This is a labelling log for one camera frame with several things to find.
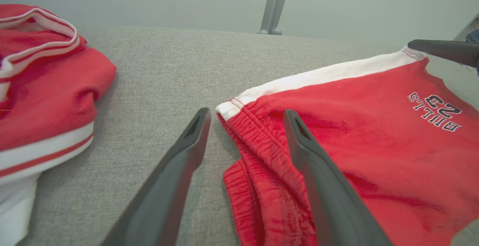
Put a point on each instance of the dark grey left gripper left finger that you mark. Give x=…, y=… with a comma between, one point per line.
x=161, y=201

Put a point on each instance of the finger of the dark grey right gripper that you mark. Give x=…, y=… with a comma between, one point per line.
x=449, y=51

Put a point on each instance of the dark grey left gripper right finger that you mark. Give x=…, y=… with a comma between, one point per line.
x=336, y=212

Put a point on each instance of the red shorts white stripe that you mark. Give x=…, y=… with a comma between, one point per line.
x=393, y=145

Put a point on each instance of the red Bulls jersey white sleeves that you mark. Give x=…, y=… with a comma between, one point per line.
x=45, y=107

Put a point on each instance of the grey partition post rounded feet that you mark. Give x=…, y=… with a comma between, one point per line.
x=275, y=3

